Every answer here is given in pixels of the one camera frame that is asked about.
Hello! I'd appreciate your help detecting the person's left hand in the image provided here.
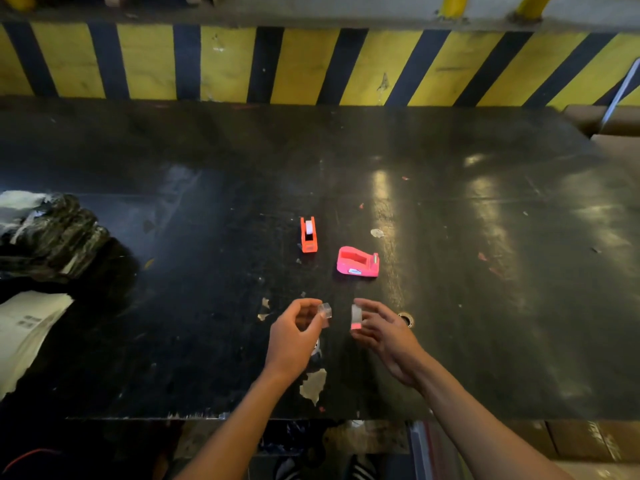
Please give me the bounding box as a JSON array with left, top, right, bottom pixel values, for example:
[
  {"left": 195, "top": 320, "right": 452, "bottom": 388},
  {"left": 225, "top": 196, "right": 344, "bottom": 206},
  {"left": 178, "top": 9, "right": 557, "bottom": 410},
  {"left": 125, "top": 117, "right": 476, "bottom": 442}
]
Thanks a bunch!
[{"left": 264, "top": 297, "right": 331, "bottom": 382}]

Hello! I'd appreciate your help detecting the person's right hand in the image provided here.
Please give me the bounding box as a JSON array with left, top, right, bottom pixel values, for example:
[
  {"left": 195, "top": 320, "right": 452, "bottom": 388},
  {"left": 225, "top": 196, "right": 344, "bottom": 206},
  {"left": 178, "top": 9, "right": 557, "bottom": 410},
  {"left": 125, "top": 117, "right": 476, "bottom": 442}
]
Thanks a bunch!
[{"left": 349, "top": 298, "right": 431, "bottom": 391}]

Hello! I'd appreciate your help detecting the person's left forearm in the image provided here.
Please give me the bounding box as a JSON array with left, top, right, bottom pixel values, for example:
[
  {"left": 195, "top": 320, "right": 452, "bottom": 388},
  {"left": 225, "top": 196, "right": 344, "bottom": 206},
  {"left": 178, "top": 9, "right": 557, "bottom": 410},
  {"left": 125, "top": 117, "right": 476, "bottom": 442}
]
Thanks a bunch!
[{"left": 172, "top": 364, "right": 302, "bottom": 480}]

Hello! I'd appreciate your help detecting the person's right forearm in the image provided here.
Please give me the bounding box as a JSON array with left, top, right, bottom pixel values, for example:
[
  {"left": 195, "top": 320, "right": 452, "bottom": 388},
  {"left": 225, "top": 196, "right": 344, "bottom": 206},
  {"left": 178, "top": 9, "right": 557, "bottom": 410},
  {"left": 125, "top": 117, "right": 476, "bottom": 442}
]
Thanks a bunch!
[{"left": 413, "top": 355, "right": 576, "bottom": 480}]

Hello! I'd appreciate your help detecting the pink tape dispenser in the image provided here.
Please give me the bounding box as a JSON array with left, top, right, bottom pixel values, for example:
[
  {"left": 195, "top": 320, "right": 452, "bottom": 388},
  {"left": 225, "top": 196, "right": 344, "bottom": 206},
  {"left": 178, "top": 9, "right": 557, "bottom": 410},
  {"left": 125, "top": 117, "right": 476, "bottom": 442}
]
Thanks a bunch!
[{"left": 336, "top": 246, "right": 381, "bottom": 279}]

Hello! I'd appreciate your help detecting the orange tape dispenser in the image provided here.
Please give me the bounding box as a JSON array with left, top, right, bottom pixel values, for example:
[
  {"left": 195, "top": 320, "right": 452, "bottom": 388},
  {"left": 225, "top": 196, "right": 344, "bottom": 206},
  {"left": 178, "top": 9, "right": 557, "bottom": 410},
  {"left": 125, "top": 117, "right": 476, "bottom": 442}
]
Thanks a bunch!
[{"left": 300, "top": 216, "right": 319, "bottom": 254}]

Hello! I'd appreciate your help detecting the person's black striped shoe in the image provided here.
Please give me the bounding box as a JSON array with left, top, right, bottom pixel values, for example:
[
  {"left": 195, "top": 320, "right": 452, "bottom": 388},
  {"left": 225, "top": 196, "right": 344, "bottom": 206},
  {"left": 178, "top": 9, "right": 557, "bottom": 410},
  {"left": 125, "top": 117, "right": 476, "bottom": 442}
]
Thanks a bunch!
[
  {"left": 346, "top": 454, "right": 379, "bottom": 480},
  {"left": 274, "top": 457, "right": 303, "bottom": 480}
]

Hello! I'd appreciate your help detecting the flat brown cardboard box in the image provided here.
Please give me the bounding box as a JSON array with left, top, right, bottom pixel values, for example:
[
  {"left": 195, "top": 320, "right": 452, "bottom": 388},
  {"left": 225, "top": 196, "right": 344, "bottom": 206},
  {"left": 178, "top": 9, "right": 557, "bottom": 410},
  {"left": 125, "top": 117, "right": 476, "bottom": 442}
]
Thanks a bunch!
[{"left": 505, "top": 420, "right": 640, "bottom": 480}]

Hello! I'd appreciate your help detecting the yellow black striped barrier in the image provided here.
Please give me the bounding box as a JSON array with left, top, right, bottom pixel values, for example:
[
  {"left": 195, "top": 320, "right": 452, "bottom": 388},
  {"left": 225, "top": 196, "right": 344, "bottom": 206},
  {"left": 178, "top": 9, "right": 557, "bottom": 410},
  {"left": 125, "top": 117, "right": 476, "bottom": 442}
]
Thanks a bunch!
[{"left": 0, "top": 22, "right": 640, "bottom": 108}]

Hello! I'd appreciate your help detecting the pile of black plastic bags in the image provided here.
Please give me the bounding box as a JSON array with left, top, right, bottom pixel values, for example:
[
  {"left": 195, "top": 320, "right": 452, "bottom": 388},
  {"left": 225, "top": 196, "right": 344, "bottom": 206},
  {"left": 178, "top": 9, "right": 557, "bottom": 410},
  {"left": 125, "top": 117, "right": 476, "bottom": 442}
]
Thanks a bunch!
[{"left": 0, "top": 191, "right": 112, "bottom": 285}]

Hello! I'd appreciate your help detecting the white paper sheet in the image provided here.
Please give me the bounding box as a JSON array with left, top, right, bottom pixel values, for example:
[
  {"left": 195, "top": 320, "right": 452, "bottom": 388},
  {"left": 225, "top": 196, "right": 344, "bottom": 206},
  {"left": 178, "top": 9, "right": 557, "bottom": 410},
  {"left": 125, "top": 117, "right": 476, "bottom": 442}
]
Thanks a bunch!
[{"left": 0, "top": 291, "right": 75, "bottom": 400}]

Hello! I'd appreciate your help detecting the white rod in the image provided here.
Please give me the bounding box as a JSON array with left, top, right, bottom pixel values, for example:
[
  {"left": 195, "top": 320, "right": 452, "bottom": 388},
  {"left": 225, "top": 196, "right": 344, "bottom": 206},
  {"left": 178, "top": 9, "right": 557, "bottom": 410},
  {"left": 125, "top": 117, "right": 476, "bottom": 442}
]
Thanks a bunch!
[{"left": 600, "top": 58, "right": 640, "bottom": 129}]

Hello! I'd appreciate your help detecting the red cable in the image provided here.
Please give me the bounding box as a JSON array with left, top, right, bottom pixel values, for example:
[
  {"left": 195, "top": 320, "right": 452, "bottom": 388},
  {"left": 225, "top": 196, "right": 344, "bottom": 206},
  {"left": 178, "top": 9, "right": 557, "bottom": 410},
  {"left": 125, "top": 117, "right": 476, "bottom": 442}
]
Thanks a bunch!
[{"left": 0, "top": 448, "right": 63, "bottom": 475}]

